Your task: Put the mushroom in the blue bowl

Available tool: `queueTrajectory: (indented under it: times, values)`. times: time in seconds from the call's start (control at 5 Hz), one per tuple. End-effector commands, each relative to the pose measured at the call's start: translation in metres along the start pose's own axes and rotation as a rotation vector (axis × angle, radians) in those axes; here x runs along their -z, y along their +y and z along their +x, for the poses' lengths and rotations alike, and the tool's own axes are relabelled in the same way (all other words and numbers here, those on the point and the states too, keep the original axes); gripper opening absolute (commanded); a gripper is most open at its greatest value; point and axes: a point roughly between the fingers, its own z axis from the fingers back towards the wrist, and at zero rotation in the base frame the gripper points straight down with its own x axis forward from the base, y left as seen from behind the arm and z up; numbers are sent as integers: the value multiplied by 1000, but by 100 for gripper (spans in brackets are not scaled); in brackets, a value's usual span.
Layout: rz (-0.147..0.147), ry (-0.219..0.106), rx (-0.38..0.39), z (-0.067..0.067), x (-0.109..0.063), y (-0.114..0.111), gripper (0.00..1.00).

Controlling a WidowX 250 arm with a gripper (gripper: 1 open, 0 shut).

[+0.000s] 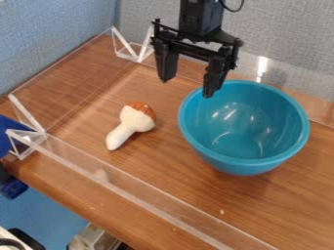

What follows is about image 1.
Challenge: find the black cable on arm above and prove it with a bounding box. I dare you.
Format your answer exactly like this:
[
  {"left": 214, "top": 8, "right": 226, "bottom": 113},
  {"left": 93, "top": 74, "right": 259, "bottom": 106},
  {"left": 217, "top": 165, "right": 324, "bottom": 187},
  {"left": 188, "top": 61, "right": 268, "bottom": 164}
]
[{"left": 217, "top": 0, "right": 247, "bottom": 14}]

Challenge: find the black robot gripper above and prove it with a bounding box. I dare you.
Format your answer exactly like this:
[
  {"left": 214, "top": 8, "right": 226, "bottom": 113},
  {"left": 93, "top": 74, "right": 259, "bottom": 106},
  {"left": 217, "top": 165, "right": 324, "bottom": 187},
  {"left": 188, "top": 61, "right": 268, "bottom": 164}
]
[{"left": 150, "top": 0, "right": 244, "bottom": 98}]

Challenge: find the blue plastic bowl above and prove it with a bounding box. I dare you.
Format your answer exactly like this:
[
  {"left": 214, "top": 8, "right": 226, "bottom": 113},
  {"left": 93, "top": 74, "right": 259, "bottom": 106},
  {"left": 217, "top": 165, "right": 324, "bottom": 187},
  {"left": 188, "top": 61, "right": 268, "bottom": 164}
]
[{"left": 177, "top": 80, "right": 309, "bottom": 176}]

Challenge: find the black white object bottom-left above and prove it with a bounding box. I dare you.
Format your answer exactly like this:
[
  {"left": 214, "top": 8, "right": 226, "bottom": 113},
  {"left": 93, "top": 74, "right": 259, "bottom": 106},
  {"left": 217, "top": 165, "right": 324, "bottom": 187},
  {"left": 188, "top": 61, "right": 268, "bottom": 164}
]
[{"left": 0, "top": 227, "right": 45, "bottom": 250}]

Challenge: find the white brown-capped toy mushroom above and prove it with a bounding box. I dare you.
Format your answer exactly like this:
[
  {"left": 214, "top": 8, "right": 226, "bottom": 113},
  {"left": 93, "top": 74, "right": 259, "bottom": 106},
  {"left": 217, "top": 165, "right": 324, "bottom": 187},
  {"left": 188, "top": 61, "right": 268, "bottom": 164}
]
[{"left": 105, "top": 102, "right": 156, "bottom": 150}]

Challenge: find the blue clamp at table edge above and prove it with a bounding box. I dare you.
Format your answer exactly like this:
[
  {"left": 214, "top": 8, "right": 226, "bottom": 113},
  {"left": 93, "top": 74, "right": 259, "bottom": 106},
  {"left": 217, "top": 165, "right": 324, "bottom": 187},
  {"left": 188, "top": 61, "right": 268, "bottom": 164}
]
[{"left": 0, "top": 114, "right": 29, "bottom": 200}]

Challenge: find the clear acrylic barrier wall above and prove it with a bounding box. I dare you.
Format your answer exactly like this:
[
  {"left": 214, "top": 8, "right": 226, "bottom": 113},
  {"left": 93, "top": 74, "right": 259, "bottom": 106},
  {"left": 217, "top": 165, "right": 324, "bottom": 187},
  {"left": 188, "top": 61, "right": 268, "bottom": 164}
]
[{"left": 7, "top": 31, "right": 334, "bottom": 250}]

